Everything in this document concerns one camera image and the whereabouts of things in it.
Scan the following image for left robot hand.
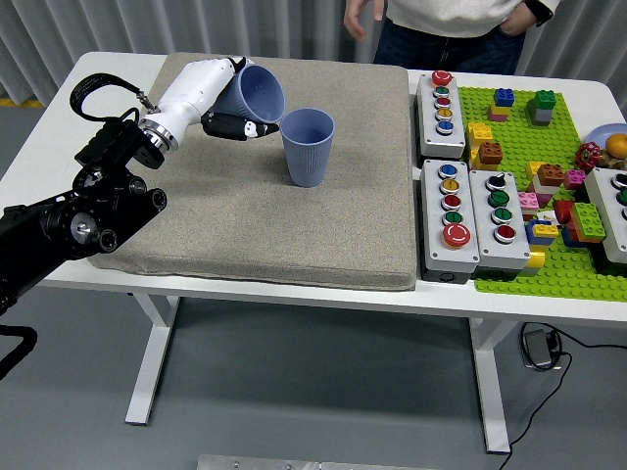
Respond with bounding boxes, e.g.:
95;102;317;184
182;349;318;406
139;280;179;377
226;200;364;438
155;56;281;144

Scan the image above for person's left hand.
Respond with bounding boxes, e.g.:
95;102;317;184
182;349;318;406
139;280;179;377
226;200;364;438
499;7;540;37

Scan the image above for person's right hand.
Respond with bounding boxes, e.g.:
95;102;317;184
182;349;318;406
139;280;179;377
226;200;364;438
342;0;387;41

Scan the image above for blue ribbed cup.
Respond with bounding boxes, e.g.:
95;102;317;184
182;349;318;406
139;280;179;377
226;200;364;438
280;108;337;188
215;63;287;124

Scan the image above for blue yellow pink block stack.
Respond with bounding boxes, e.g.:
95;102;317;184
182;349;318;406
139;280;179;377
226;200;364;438
488;87;516;123

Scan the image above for green grey block stack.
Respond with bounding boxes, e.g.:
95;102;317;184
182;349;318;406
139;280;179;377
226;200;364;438
526;90;557;127

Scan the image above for person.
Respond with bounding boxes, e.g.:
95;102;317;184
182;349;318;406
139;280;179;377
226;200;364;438
342;0;562;75

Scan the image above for grey curtain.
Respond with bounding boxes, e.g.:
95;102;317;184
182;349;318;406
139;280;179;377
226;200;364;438
0;0;627;107

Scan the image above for yellow toy block stack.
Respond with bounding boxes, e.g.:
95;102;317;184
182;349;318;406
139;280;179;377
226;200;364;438
466;121;494;170

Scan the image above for green studded baseplate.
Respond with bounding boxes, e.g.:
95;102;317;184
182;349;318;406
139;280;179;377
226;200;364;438
458;86;627;301

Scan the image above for brown toy block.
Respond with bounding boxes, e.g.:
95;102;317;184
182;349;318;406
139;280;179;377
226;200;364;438
477;141;505;166
537;164;565;187

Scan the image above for light blue plate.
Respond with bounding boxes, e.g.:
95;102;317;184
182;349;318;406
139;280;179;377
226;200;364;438
585;122;627;158

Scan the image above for grey five-button control box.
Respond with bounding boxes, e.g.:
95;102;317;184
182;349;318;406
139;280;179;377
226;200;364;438
419;159;481;284
414;70;467;161

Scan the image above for red valve wheel toy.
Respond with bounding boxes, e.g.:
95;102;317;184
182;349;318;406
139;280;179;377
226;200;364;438
574;141;602;171

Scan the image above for magenta toy block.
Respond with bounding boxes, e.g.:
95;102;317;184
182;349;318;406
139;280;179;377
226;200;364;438
562;168;588;191

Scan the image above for pink toy block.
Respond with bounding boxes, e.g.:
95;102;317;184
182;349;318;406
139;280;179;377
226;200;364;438
517;191;541;221

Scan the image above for red toy block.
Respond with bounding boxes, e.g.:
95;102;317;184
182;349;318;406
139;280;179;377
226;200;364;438
553;199;577;226

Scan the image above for grey-brown mat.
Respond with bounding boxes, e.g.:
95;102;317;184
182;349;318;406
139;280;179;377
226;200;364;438
87;52;417;293

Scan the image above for green orange toy block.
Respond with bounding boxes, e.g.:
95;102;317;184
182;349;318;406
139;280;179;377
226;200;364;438
570;201;607;244

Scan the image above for blue yellow toy block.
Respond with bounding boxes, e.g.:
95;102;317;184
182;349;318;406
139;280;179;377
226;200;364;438
525;218;560;246

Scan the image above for grey control box black buttons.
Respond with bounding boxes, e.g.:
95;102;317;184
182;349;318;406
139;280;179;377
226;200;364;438
582;167;627;265

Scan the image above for yellow cylinder toy block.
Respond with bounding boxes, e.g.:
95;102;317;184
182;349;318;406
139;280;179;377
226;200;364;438
518;244;548;278

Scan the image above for white table leg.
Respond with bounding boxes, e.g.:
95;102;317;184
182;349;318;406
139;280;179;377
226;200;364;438
124;293;180;426
467;316;513;454

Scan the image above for grey power adapter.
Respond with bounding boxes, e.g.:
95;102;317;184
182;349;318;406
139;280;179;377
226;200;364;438
521;328;562;371

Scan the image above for grey selector switch control box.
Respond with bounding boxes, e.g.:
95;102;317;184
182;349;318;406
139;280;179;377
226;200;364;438
467;168;533;276

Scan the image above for black floor cable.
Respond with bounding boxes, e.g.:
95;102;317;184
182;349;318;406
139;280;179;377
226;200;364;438
499;322;627;470

